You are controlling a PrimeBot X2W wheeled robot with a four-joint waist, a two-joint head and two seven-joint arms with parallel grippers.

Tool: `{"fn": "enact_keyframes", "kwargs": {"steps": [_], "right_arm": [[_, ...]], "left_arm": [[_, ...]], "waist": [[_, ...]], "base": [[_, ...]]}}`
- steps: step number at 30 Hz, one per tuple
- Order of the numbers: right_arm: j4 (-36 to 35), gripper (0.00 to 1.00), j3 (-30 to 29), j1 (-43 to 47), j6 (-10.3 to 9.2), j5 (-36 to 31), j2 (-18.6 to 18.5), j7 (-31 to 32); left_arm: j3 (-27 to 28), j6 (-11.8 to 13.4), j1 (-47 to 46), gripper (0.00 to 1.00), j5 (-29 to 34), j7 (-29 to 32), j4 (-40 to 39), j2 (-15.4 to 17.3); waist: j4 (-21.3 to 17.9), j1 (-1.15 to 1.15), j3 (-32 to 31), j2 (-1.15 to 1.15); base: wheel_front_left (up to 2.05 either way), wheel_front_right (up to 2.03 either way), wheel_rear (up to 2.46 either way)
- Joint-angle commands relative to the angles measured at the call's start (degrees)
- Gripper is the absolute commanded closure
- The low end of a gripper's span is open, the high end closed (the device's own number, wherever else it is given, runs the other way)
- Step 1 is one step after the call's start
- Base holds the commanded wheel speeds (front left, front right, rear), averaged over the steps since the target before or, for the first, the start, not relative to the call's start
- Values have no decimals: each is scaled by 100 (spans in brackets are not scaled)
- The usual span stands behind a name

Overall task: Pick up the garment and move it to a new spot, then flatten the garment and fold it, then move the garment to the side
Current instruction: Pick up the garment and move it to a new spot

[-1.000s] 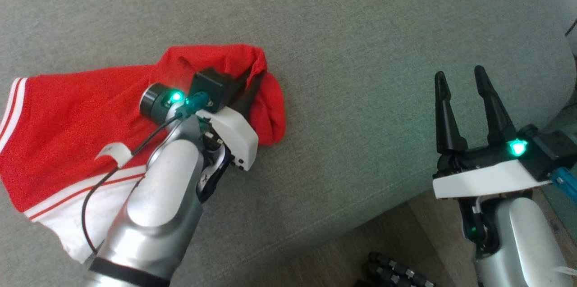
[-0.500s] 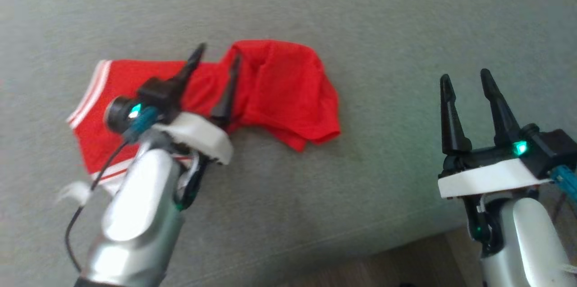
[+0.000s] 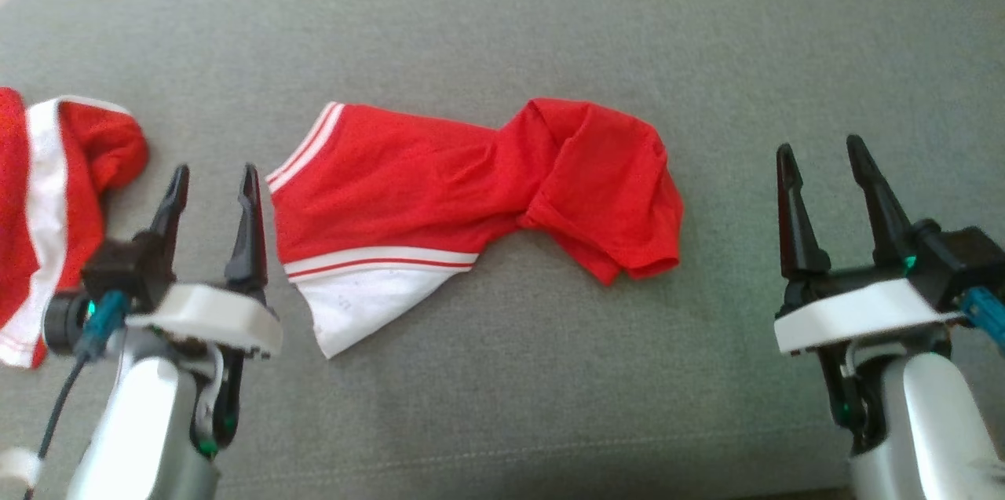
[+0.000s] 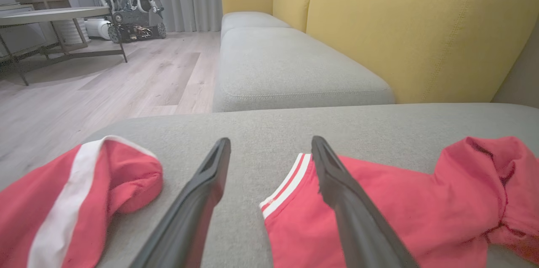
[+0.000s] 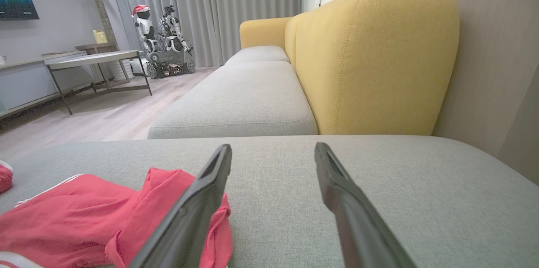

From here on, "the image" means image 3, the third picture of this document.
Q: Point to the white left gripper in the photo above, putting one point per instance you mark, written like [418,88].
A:
[212,319]

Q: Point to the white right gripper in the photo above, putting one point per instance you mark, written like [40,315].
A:
[856,315]

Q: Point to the red jersey with white panel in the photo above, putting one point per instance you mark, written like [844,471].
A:
[408,178]

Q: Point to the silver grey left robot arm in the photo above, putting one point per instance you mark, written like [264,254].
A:
[133,429]

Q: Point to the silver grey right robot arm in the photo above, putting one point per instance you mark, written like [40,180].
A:
[926,429]

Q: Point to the red shorts with Bulls print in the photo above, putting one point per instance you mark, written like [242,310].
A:
[86,162]

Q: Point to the large grey sofa chaise cushion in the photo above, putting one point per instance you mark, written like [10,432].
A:
[502,406]

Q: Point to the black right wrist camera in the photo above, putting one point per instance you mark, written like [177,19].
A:
[958,257]

